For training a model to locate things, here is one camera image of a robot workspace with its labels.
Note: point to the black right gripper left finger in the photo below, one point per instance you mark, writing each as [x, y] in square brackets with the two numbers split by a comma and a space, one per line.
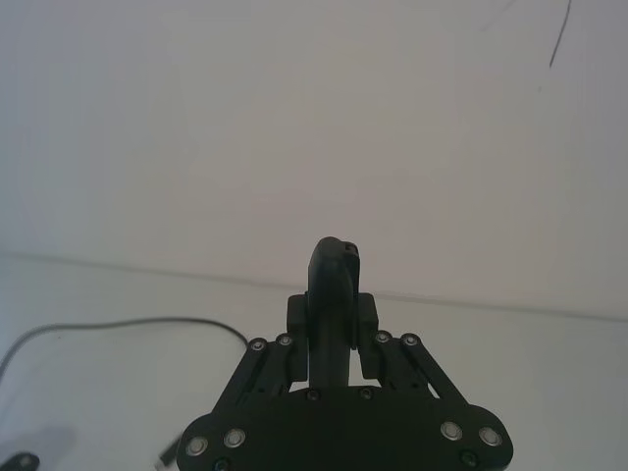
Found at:
[324, 275]

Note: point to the white table cloth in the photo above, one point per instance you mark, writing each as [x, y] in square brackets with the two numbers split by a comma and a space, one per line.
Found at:
[490, 353]

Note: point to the small black object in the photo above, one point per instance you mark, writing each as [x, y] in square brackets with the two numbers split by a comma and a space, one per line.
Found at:
[20, 461]

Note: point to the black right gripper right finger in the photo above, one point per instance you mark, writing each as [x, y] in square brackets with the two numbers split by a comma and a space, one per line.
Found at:
[367, 319]

